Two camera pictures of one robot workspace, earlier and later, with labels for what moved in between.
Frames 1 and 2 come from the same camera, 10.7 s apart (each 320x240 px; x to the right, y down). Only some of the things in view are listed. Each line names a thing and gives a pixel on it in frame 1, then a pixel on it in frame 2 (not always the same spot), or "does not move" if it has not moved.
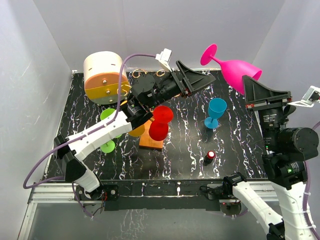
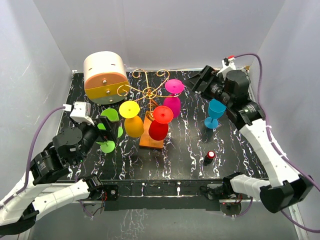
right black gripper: (254, 92) to (208, 75)
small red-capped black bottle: (209, 158) does not move
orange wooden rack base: (146, 140) does not move
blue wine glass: (216, 108) does not move
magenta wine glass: (234, 70) to (173, 87)
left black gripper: (194, 80) to (111, 132)
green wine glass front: (108, 147) does not move
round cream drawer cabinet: (101, 71) does not move
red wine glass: (159, 128) does not move
